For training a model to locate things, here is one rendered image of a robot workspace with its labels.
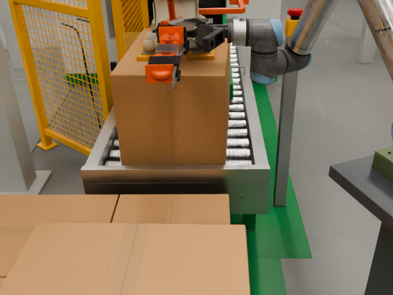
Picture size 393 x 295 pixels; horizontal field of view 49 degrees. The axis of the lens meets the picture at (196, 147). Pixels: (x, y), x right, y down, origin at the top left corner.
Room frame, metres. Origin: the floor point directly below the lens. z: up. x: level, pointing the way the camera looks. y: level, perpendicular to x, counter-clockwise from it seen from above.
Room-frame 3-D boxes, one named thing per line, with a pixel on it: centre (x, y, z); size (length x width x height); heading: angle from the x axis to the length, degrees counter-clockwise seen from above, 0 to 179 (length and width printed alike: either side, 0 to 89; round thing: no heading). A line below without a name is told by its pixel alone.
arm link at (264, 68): (1.46, -0.25, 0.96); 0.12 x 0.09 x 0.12; 120
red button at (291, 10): (1.90, -0.45, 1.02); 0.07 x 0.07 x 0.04
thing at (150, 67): (1.12, 0.09, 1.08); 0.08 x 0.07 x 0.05; 178
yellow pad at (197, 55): (1.72, -0.03, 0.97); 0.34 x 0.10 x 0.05; 178
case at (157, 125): (1.70, 0.06, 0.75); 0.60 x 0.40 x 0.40; 174
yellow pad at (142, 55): (1.72, 0.16, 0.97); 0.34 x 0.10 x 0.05; 178
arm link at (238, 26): (1.46, -0.15, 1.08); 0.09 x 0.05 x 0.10; 177
